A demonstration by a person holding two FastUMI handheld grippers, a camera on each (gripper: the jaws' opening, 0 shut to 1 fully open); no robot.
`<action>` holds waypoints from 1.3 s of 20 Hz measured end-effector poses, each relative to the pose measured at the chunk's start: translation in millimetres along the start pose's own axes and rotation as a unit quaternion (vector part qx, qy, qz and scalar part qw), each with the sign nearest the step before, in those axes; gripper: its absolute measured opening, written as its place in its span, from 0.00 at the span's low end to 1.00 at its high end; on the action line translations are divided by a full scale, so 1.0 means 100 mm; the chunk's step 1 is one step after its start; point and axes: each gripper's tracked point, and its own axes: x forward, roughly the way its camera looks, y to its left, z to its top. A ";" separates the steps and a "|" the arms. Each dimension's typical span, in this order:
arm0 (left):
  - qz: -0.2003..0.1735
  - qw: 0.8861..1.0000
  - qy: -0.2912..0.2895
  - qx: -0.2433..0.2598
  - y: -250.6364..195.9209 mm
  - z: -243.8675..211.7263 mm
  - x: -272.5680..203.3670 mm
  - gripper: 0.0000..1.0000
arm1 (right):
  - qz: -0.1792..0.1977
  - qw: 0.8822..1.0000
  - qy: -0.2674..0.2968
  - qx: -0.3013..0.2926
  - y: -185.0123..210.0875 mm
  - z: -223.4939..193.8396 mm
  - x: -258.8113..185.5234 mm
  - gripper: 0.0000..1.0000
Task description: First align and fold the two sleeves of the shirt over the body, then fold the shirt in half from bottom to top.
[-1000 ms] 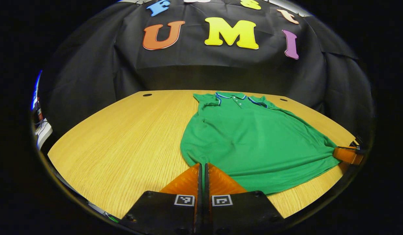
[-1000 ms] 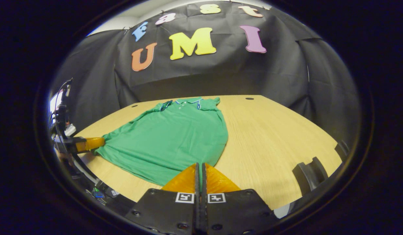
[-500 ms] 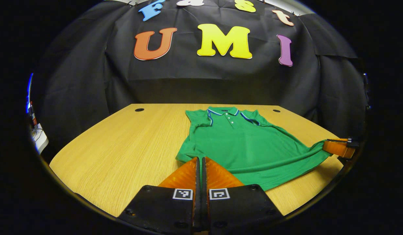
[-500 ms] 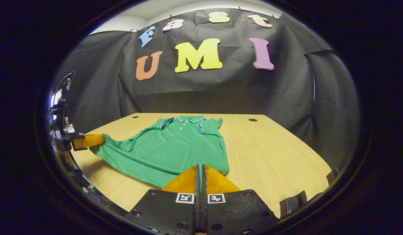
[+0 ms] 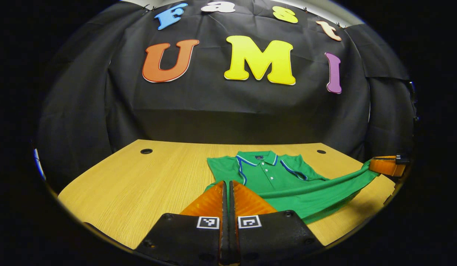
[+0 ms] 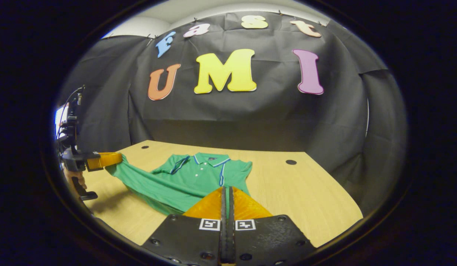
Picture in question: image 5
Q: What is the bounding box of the green T-shirt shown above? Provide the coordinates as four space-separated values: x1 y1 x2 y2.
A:
204 150 380 224

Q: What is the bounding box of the computer monitor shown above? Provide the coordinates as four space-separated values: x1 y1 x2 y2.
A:
33 148 46 181

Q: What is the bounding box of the black backdrop cloth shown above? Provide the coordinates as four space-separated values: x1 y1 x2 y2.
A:
36 0 416 185

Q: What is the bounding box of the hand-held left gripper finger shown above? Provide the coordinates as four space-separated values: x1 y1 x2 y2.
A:
228 180 323 266
134 180 229 266

